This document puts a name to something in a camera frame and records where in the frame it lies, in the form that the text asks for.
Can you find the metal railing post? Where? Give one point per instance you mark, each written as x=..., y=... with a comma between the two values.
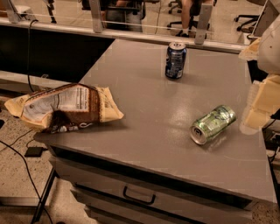
x=204, y=17
x=96, y=15

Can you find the blue soda can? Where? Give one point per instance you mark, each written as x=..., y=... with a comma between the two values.
x=175, y=60

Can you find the seated person bare legs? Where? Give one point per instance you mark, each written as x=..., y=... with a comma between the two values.
x=190, y=8

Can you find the seated person in jeans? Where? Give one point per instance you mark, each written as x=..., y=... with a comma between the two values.
x=124, y=15

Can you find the black chair base right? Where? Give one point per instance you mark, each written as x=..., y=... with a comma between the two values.
x=251, y=19

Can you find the right metal railing post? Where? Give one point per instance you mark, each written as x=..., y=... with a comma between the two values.
x=204, y=17

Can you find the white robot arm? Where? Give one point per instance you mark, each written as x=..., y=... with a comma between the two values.
x=263, y=57

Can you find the green soda can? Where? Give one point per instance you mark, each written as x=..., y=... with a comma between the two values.
x=210, y=125

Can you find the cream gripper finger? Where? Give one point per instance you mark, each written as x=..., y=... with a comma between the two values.
x=251, y=51
x=263, y=102

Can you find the black drawer handle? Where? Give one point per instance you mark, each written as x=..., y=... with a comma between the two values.
x=138, y=196

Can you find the left metal railing post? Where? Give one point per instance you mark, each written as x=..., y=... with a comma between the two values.
x=96, y=15

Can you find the grey drawer cabinet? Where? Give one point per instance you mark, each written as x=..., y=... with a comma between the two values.
x=98, y=185

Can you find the black power adapter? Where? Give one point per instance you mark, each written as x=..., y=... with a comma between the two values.
x=33, y=152

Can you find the brown chip bag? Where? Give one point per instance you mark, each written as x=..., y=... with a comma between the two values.
x=67, y=108

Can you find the black office chair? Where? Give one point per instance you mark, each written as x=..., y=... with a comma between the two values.
x=179, y=22

